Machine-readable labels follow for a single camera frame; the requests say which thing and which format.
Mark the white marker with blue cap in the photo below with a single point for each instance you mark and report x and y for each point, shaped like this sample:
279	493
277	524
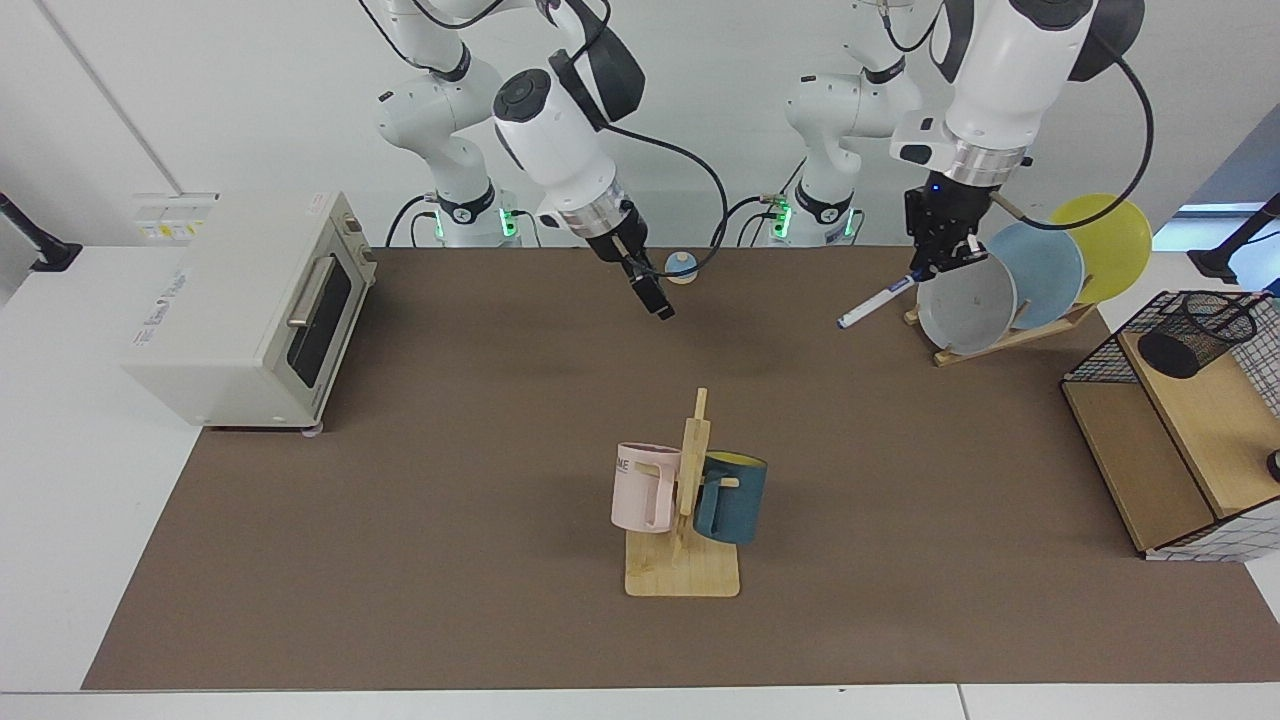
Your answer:
870	305

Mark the black mesh pen holder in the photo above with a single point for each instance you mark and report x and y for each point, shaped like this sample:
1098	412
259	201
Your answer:
1165	355

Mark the small blue round bell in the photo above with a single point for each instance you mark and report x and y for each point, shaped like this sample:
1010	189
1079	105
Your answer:
682	268

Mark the grey plate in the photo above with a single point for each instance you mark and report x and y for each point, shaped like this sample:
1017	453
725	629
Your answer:
965	305

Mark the light blue plate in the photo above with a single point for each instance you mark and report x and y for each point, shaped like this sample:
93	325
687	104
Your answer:
1045	270

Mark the wooden plate rack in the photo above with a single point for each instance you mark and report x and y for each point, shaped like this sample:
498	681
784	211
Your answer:
1010	340

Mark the yellow plate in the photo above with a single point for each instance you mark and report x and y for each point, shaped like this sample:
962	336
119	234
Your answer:
1110	245

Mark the pink mug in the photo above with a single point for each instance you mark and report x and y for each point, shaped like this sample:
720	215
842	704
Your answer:
635	495

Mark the dark teal mug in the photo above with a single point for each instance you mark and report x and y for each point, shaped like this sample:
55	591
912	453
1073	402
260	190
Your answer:
740	500

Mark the brown table cloth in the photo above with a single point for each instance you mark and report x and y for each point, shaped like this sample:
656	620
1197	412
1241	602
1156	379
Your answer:
450	450

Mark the black stand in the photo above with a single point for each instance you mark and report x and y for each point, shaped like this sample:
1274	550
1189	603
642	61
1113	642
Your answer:
50	255
1215	265

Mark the wooden cup stand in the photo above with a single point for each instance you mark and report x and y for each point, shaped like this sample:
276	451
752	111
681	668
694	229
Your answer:
690	575

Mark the small black round object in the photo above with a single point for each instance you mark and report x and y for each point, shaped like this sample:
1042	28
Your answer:
1274	466

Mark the pale toaster oven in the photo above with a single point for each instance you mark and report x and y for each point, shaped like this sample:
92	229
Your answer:
220	300

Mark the white box with yellow labels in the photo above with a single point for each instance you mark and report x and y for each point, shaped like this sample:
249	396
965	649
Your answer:
175	215

